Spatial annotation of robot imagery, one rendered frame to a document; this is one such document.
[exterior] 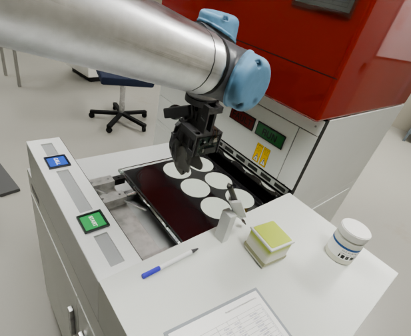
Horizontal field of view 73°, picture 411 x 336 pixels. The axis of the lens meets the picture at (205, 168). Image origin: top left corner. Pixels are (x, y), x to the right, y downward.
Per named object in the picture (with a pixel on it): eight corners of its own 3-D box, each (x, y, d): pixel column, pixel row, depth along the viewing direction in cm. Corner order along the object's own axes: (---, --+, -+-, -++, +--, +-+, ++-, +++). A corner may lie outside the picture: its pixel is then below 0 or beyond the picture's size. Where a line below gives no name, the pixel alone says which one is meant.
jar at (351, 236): (332, 239, 76) (349, 214, 71) (356, 258, 72) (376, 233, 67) (319, 249, 71) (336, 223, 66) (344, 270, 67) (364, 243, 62)
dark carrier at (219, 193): (202, 153, 114) (202, 152, 113) (265, 205, 94) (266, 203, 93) (123, 172, 92) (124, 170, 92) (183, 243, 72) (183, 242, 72)
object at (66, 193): (62, 171, 97) (58, 136, 89) (137, 299, 65) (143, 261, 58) (31, 178, 91) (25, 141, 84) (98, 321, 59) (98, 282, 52)
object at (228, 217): (228, 226, 71) (244, 185, 64) (239, 236, 69) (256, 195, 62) (211, 234, 68) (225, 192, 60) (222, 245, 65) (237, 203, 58)
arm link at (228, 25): (186, 4, 48) (220, 9, 53) (176, 68, 54) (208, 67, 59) (218, 15, 44) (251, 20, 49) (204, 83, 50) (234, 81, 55)
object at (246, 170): (200, 153, 123) (204, 134, 117) (276, 217, 97) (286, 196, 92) (196, 154, 121) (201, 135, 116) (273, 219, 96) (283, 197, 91)
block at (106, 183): (110, 181, 89) (110, 174, 87) (114, 187, 87) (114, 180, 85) (84, 188, 84) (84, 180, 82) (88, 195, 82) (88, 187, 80)
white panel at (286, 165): (159, 122, 146) (170, 41, 125) (279, 222, 99) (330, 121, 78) (154, 123, 144) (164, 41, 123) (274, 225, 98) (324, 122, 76)
